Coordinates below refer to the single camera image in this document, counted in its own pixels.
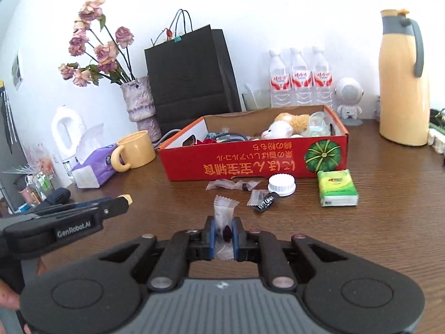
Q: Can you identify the clear glass cup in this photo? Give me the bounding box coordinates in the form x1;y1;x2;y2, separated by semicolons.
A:
241;83;272;110

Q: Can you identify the cluttered grey shelf rack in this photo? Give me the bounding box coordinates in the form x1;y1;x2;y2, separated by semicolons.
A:
0;80;56;213

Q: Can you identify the dried rose bouquet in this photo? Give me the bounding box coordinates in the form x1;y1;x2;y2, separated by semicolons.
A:
58;0;136;87

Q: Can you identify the person's left hand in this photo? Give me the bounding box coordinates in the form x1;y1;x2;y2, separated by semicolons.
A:
0;278;20;310

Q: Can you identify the black paper bag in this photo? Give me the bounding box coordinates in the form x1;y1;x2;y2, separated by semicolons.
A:
144;9;242;136

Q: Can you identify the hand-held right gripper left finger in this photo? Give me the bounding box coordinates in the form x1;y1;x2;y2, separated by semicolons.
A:
99;216;216;292

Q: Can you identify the yellow thermos jug grey handle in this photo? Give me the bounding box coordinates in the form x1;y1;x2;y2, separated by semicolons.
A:
378;8;432;147

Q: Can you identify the empty clear wrapper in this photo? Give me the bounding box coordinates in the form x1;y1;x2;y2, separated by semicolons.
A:
206;180;239;191

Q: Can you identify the dark blue rounded handle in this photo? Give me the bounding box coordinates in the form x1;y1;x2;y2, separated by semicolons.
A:
35;188;72;213

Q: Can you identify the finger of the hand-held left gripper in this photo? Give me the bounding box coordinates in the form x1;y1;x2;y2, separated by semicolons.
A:
93;197;128;219
66;197;118;213

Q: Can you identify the greenish crumpled plastic bag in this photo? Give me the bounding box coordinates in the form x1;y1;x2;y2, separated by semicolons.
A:
301;124;329;137

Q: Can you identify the white robot shaped speaker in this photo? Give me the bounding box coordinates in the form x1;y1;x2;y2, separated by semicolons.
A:
334;77;365;126

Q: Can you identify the purple grey textured vase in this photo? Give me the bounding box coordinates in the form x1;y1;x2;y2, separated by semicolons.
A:
120;76;162;143

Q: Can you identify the purple tissue pack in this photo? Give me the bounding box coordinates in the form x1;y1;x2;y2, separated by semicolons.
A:
71;123;122;189

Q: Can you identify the white round charger with cable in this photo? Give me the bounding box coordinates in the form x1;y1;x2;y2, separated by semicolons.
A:
209;131;248;144

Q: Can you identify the yellow mug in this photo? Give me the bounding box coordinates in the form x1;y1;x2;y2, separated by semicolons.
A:
110;130;156;173

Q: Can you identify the white ribbed bottle cap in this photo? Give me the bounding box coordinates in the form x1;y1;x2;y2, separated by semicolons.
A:
268;174;297;197

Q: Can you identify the grey white coiled cable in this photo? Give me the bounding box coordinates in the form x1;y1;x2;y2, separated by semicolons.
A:
153;129;182;147

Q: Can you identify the white wall outlet plate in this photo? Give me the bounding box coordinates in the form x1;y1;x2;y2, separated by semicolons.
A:
11;54;24;86

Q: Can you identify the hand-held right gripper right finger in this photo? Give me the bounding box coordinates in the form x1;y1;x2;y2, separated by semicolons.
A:
231;216;348;290

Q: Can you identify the red cardboard box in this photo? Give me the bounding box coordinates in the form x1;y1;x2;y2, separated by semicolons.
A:
157;104;349;182

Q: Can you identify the white and tan plush toy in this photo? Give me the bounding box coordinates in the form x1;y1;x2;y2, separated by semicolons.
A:
261;112;312;140

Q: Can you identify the black candy wrapper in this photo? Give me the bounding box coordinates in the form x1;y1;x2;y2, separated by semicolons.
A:
256;192;279;212

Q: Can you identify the green pocket tissue packet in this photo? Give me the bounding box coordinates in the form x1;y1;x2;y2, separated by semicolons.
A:
317;169;359;207

